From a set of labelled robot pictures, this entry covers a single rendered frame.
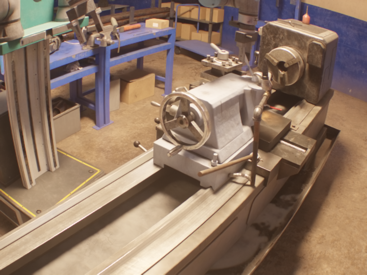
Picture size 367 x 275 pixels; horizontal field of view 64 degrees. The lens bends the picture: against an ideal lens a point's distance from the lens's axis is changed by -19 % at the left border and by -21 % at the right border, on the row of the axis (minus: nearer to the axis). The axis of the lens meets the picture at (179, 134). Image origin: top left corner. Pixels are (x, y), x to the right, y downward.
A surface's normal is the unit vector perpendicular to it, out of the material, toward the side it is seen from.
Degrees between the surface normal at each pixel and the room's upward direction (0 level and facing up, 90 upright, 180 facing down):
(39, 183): 0
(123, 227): 5
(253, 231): 0
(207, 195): 48
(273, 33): 90
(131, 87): 90
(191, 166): 90
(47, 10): 90
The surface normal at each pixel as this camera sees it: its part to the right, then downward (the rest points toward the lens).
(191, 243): 0.06, -0.87
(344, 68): -0.60, 0.36
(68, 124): 0.83, 0.32
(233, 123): 0.77, 0.02
